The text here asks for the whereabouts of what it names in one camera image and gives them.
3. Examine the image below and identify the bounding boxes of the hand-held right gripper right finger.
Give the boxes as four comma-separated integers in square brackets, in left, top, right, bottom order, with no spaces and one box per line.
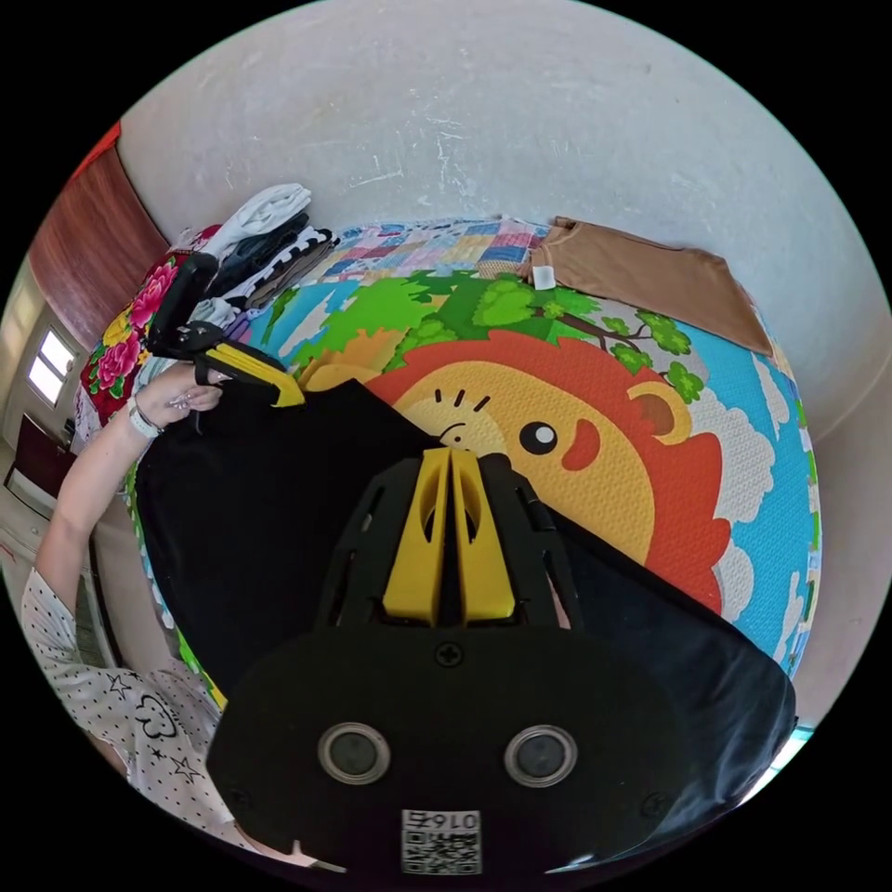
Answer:
[450,450,518,620]

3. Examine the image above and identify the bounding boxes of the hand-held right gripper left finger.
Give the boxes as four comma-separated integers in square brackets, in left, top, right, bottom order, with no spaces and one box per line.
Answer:
[381,448,452,623]

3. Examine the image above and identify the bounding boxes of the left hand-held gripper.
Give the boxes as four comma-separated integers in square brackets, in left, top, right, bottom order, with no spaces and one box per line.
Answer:
[144,319,308,411]

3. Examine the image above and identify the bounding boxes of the black pants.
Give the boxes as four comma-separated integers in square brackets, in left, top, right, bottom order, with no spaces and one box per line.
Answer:
[133,378,798,859]

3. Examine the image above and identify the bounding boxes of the person's left forearm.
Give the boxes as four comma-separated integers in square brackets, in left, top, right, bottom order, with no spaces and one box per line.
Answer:
[52,398,165,542]

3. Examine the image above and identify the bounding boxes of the person's left hand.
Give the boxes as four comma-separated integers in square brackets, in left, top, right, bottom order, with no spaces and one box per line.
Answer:
[134,367,226,435]

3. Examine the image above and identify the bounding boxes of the pile of clothes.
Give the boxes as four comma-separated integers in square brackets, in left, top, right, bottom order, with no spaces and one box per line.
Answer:
[182,182,344,330]

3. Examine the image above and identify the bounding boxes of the red floral blanket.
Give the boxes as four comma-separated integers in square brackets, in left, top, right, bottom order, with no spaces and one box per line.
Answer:
[77,224,224,427]

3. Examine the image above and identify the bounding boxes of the bed with cartoon lion mat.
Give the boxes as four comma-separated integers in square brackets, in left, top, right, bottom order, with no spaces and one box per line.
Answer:
[74,216,825,714]

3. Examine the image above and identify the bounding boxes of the window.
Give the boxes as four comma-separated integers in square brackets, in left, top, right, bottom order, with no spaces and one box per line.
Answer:
[26,325,79,408]

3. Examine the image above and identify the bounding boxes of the reddish brown wooden cupboard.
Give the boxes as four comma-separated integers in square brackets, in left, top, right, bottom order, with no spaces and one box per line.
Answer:
[26,122,171,353]

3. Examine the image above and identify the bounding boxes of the tan brown shirt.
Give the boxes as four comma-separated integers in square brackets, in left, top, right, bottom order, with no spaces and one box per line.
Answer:
[514,216,776,358]

